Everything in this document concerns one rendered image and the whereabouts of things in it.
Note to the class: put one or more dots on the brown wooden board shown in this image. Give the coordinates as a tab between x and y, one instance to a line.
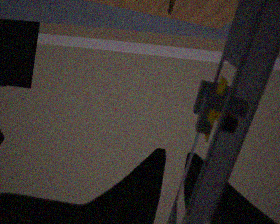
209	13

